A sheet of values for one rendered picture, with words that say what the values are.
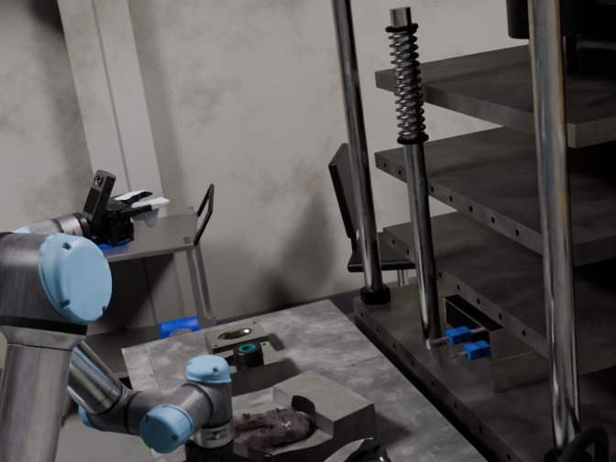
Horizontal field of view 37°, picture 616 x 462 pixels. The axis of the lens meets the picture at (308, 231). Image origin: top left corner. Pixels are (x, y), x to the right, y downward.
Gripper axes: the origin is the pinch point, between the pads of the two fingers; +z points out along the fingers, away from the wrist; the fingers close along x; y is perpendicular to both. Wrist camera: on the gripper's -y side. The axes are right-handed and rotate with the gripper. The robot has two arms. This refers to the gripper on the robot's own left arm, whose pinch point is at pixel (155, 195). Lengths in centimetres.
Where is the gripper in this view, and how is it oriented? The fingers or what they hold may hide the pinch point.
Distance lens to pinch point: 210.3
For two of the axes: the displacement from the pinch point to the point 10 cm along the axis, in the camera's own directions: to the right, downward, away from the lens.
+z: 7.5, -2.9, 5.9
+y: 0.4, 9.2, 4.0
